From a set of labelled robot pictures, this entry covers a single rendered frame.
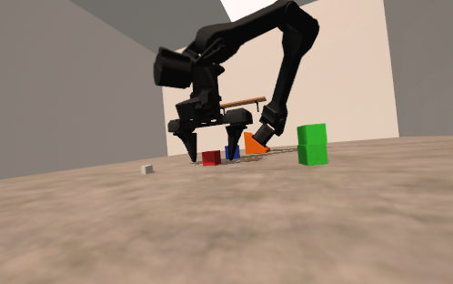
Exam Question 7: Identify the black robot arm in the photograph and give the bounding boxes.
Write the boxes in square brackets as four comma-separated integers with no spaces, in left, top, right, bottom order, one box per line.
[153,0,320,147]

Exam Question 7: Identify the green block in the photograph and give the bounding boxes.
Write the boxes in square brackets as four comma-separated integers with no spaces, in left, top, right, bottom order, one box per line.
[297,123,327,146]
[297,144,327,166]

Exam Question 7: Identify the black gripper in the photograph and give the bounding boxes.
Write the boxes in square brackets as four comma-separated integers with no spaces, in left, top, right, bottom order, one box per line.
[167,86,253,162]

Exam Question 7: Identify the blue block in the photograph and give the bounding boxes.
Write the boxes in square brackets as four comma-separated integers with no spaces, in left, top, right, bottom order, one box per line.
[225,145,240,159]

